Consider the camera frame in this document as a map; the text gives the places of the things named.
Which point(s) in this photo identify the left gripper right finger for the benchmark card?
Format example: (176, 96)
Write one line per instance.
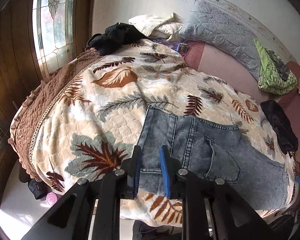
(211, 209)

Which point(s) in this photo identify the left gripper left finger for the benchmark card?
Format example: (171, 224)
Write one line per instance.
(91, 210)

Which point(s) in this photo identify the blue denim jeans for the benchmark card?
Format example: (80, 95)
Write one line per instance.
(211, 151)

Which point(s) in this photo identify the pink round object on floor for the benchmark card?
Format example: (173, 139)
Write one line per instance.
(52, 198)

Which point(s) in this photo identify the black bag on floor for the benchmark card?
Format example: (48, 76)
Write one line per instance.
(38, 189)

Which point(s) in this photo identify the leaf pattern beige blanket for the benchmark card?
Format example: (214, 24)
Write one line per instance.
(97, 119)

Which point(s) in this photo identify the black quilted jacket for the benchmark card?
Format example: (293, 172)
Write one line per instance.
(286, 138)

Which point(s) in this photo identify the brown quilted bed skirt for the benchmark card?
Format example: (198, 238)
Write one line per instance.
(26, 122)

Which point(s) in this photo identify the green white patterned quilt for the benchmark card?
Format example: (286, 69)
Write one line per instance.
(269, 80)

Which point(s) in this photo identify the dark grey garment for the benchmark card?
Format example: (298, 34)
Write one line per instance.
(282, 69)

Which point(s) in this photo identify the black cloth at bed end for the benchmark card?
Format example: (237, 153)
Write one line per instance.
(114, 37)

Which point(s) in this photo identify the grey quilted pillow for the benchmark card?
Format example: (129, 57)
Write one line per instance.
(206, 23)

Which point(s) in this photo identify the cream pillow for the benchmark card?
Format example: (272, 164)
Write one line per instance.
(159, 27)

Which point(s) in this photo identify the stained glass window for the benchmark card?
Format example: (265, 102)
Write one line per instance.
(53, 34)

